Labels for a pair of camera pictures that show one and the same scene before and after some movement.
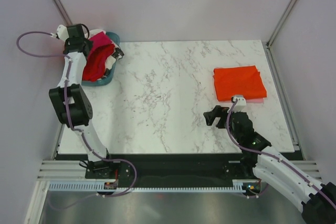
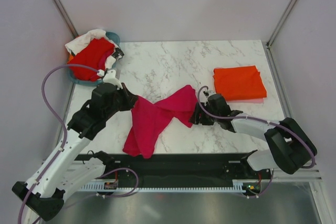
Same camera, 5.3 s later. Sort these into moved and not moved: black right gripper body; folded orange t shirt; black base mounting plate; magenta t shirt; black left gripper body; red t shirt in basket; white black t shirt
Moved: black left gripper body; magenta t shirt; black right gripper body
Not moved: black base mounting plate; red t shirt in basket; folded orange t shirt; white black t shirt
